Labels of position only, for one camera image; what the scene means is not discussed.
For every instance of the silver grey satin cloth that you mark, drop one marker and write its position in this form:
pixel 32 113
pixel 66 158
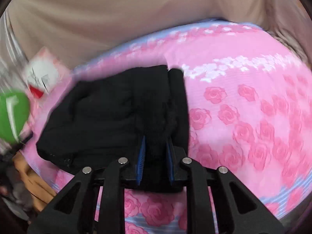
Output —
pixel 13 59

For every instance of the floral beige curtain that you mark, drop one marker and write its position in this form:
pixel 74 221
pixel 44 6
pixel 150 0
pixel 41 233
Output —
pixel 289 21

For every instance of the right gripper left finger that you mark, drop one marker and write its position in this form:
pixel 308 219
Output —
pixel 73 209

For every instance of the pink floral bed sheet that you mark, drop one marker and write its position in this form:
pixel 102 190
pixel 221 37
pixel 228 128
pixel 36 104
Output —
pixel 249 108

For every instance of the white rabbit face pillow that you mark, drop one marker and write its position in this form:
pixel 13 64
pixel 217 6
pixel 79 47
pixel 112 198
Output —
pixel 43 72

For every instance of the black pants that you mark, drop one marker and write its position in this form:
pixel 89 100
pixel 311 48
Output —
pixel 140 114

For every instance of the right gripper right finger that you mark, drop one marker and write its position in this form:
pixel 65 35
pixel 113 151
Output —
pixel 217 201

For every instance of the green plush toy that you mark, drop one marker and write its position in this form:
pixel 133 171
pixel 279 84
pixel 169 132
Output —
pixel 15 111

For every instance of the beige curtain cloth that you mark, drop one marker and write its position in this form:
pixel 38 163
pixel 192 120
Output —
pixel 77 30

